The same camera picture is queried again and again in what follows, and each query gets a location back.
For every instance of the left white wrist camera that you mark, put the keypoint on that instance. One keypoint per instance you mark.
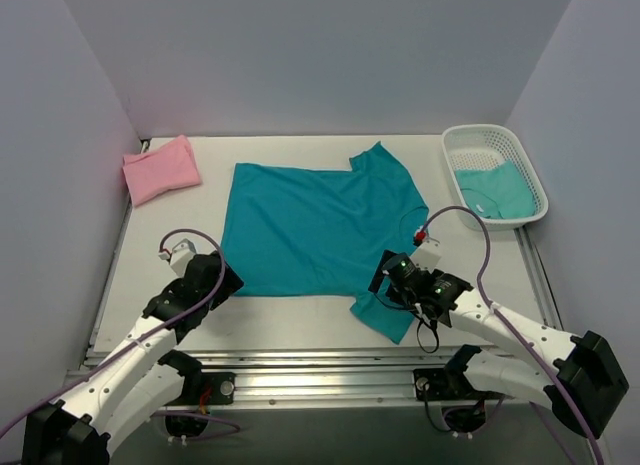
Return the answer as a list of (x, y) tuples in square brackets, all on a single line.
[(179, 256)]

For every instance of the folded pink t shirt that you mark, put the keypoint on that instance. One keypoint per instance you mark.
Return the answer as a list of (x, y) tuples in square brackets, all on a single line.
[(168, 168)]

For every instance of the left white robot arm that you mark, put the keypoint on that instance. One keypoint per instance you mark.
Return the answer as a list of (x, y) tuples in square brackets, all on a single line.
[(145, 372)]

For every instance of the light teal t shirt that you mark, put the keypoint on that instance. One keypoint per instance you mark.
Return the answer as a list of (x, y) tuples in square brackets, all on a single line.
[(500, 193)]

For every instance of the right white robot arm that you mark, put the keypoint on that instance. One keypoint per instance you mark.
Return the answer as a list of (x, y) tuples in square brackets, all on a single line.
[(577, 377)]

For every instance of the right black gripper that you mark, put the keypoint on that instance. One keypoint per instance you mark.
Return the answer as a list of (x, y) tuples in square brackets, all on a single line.
[(379, 278)]

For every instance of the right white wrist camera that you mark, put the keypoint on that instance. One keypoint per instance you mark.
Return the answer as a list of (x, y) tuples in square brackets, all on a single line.
[(427, 253)]

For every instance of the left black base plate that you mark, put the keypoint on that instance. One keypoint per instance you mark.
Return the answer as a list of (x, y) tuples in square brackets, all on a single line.
[(217, 389)]

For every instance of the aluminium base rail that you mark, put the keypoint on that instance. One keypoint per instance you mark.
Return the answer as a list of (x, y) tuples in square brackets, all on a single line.
[(319, 380)]

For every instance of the white plastic basket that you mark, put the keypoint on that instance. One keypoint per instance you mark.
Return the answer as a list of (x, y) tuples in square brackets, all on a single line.
[(484, 147)]

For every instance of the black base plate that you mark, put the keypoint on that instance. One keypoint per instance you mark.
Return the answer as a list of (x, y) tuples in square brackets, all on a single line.
[(217, 389), (433, 384)]

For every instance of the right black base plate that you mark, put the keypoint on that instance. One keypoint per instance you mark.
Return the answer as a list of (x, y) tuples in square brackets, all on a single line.
[(433, 384)]

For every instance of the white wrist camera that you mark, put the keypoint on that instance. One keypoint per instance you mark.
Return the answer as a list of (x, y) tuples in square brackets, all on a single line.
[(179, 256), (427, 253)]

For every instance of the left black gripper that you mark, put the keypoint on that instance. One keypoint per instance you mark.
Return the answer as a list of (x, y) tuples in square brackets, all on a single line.
[(225, 276)]

